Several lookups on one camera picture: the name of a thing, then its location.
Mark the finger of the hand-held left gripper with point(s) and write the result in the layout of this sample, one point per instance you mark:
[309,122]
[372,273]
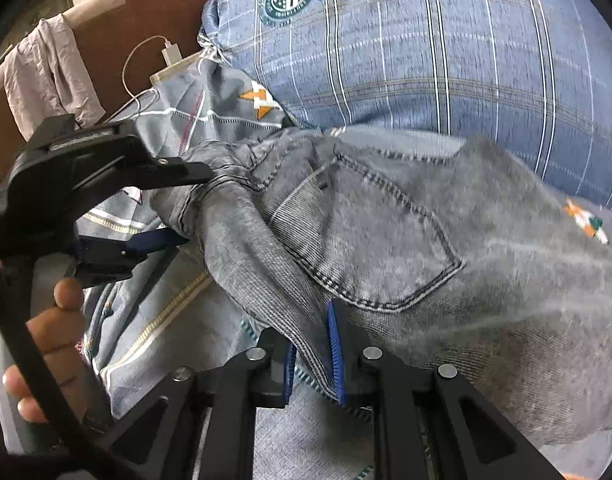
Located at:
[146,242]
[136,165]

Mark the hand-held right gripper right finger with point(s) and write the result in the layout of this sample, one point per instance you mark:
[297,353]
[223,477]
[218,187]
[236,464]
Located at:
[335,350]

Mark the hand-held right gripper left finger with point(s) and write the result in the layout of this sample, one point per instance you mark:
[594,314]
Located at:
[289,372]

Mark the grey denim pants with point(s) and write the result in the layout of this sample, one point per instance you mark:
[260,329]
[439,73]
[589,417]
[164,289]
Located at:
[385,240]

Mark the person's left hand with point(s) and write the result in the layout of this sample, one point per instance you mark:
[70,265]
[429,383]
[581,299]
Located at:
[51,340]

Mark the grey star-print bedsheet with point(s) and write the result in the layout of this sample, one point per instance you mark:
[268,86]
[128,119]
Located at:
[151,320]

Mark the beige board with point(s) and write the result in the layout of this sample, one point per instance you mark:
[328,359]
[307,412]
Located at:
[166,75]

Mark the white charger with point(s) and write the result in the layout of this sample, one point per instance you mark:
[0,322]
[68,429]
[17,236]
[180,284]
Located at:
[171,56]

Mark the pink cloth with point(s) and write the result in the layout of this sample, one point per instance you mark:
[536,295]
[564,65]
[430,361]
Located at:
[51,70]

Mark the brown headboard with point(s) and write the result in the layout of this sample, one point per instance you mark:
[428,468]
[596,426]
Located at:
[136,20]

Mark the blue plaid pillow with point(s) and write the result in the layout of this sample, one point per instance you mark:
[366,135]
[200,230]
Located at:
[410,50]

